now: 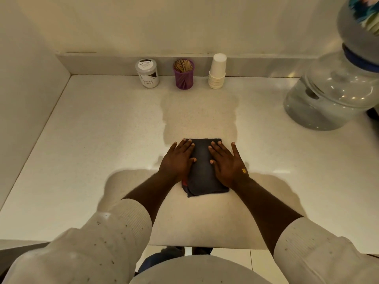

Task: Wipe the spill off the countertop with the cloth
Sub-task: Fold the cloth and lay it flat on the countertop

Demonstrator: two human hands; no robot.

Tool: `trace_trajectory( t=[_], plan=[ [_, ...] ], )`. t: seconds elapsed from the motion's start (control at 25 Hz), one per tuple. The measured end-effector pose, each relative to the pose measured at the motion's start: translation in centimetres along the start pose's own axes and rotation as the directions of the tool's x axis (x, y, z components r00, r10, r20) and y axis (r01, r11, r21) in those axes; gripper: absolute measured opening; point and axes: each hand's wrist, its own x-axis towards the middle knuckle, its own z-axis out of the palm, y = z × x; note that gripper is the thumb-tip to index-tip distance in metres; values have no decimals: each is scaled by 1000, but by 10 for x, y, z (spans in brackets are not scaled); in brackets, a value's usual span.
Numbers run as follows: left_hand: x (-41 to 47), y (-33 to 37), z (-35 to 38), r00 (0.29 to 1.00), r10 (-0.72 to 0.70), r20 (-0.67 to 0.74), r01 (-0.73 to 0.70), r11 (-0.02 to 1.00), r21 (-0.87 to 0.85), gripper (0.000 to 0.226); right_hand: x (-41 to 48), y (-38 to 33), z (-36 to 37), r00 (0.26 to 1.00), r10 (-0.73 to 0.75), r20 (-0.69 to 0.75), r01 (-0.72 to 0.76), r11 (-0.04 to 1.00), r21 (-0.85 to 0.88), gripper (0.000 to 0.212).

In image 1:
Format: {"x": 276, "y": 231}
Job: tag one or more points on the white knit sweater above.
{"x": 88, "y": 251}

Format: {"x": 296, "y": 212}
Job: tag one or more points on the stack of white paper cups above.
{"x": 217, "y": 72}

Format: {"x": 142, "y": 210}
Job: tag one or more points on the grey jug top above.
{"x": 351, "y": 29}

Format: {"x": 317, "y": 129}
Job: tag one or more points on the bunch of wooden toothpicks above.
{"x": 183, "y": 65}

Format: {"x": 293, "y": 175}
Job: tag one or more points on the person's left little finger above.
{"x": 173, "y": 147}

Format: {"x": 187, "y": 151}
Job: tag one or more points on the person's right thumb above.
{"x": 213, "y": 162}

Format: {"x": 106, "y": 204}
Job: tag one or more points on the person's left middle finger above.
{"x": 185, "y": 145}

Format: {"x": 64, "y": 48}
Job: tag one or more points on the colourful patterned cloth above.
{"x": 365, "y": 8}

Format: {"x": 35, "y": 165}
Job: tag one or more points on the person's left forearm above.
{"x": 145, "y": 198}

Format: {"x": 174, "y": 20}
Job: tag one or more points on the person's right middle finger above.
{"x": 216, "y": 147}

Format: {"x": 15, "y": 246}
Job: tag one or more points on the purple ribbed holder cup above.
{"x": 184, "y": 79}

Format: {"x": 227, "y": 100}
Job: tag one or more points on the person's left hand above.
{"x": 176, "y": 162}

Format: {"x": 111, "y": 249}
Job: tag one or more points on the dark shoe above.
{"x": 202, "y": 250}

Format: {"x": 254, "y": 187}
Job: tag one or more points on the dark grey cloth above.
{"x": 202, "y": 168}

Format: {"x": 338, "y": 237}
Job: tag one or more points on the person's right little finger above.
{"x": 234, "y": 150}

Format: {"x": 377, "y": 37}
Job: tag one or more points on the white jar with grey lid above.
{"x": 147, "y": 74}

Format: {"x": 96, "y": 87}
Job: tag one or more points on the blue jeans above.
{"x": 157, "y": 260}

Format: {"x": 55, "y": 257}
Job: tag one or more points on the person's right hand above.
{"x": 229, "y": 170}

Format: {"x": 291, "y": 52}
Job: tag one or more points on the clear water jug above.
{"x": 328, "y": 97}

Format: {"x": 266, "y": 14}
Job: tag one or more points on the person's right forearm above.
{"x": 263, "y": 209}

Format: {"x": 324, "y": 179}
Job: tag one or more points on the person's left thumb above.
{"x": 191, "y": 160}

